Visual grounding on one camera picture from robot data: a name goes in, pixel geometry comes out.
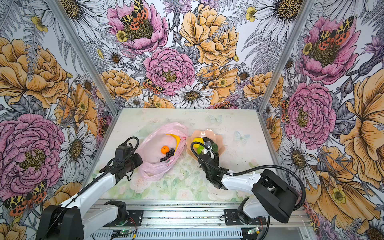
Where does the fake green lime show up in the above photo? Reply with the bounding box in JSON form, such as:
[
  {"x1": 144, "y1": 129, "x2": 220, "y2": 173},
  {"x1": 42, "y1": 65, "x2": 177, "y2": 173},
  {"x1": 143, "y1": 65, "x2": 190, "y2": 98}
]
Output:
[{"x1": 197, "y1": 146, "x2": 205, "y2": 155}]

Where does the fake yellow lemon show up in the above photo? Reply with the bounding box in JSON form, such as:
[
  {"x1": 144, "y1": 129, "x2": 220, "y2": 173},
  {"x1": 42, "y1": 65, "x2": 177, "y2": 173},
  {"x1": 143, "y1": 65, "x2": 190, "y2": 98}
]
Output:
[{"x1": 193, "y1": 138, "x2": 204, "y2": 149}]

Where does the pink printed plastic bag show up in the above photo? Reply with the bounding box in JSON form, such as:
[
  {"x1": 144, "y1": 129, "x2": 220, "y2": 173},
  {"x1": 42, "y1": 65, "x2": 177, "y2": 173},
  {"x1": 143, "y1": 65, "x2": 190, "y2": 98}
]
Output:
[{"x1": 137, "y1": 122, "x2": 189, "y2": 182}]

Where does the fake orange tangerine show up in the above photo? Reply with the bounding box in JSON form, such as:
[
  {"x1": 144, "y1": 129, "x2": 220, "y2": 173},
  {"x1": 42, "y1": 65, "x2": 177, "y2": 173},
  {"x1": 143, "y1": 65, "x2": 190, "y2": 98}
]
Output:
[{"x1": 161, "y1": 146, "x2": 170, "y2": 155}]

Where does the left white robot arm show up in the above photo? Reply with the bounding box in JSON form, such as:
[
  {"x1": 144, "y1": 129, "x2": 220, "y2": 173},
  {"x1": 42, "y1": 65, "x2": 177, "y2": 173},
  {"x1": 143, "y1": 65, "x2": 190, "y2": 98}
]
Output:
[{"x1": 36, "y1": 143, "x2": 143, "y2": 240}]

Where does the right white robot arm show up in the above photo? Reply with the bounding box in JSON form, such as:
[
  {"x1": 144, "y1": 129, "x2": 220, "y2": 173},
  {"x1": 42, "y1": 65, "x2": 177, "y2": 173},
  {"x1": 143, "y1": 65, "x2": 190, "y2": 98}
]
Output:
[{"x1": 194, "y1": 150, "x2": 306, "y2": 225}]

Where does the fake dark grape bunch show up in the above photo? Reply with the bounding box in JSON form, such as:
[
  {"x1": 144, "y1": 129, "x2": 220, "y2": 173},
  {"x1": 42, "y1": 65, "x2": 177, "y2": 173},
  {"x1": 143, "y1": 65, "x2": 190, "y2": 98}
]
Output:
[{"x1": 160, "y1": 148, "x2": 175, "y2": 162}]

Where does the fake yellow banana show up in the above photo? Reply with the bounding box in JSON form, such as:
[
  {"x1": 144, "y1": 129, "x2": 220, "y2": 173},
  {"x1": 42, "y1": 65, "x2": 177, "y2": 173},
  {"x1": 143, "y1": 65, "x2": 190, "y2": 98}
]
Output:
[{"x1": 167, "y1": 134, "x2": 181, "y2": 152}]

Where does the left green circuit board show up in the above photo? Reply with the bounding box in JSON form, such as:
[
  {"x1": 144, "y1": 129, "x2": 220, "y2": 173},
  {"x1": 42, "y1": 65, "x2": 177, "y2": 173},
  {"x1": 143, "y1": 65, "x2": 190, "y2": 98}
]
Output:
[{"x1": 111, "y1": 229, "x2": 137, "y2": 240}]

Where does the green circuit board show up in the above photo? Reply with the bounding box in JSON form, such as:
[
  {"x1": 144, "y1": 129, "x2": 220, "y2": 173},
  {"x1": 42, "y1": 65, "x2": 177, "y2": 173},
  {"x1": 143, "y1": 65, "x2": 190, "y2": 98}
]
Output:
[
  {"x1": 111, "y1": 229, "x2": 137, "y2": 240},
  {"x1": 247, "y1": 227, "x2": 261, "y2": 235}
]

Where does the right green circuit board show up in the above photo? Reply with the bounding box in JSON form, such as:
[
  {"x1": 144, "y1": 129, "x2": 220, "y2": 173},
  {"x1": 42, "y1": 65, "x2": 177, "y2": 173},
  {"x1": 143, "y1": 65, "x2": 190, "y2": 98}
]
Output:
[{"x1": 247, "y1": 227, "x2": 261, "y2": 235}]

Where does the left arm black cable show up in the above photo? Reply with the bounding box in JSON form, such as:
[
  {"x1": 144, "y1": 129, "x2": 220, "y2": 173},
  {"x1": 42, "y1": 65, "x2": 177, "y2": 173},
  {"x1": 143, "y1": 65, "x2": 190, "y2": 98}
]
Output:
[{"x1": 47, "y1": 136, "x2": 140, "y2": 235}]

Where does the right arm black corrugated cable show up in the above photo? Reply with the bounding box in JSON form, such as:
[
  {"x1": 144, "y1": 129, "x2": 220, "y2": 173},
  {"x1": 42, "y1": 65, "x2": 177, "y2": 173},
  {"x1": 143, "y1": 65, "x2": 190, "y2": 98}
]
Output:
[{"x1": 190, "y1": 140, "x2": 307, "y2": 211}]

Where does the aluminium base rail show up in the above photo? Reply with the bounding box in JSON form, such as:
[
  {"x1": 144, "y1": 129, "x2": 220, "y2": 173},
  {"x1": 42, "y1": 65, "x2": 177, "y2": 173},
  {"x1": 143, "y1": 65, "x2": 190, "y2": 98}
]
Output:
[{"x1": 117, "y1": 200, "x2": 311, "y2": 231}]

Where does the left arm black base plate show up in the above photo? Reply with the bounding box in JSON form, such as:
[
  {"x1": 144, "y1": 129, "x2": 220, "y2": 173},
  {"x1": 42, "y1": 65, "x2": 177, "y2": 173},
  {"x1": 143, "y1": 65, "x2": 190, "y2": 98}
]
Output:
[{"x1": 119, "y1": 210, "x2": 144, "y2": 227}]

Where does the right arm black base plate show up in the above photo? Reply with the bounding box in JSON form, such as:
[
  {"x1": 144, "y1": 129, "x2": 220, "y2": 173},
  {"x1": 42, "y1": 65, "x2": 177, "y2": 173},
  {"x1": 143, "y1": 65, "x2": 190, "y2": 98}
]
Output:
[{"x1": 220, "y1": 209, "x2": 267, "y2": 226}]

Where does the white ventilated cable duct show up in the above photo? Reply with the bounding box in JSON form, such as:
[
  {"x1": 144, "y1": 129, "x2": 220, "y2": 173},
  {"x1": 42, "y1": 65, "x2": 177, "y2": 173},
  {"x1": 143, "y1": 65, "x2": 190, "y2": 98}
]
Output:
[{"x1": 87, "y1": 228, "x2": 243, "y2": 240}]

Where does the left aluminium corner post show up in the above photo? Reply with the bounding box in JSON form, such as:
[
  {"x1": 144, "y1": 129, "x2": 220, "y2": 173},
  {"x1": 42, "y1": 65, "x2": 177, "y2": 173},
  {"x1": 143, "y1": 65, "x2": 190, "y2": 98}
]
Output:
[{"x1": 47, "y1": 1, "x2": 120, "y2": 116}]

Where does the aluminium corner post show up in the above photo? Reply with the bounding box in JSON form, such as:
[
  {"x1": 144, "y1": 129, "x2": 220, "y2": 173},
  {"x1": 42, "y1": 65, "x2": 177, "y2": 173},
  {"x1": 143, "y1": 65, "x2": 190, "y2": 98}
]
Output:
[
  {"x1": 258, "y1": 0, "x2": 315, "y2": 114},
  {"x1": 47, "y1": 1, "x2": 120, "y2": 116}
]

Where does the right aluminium corner post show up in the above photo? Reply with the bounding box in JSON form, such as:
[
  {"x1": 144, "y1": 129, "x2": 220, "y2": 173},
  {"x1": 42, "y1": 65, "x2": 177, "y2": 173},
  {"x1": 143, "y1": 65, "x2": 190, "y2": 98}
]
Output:
[{"x1": 258, "y1": 0, "x2": 315, "y2": 114}]

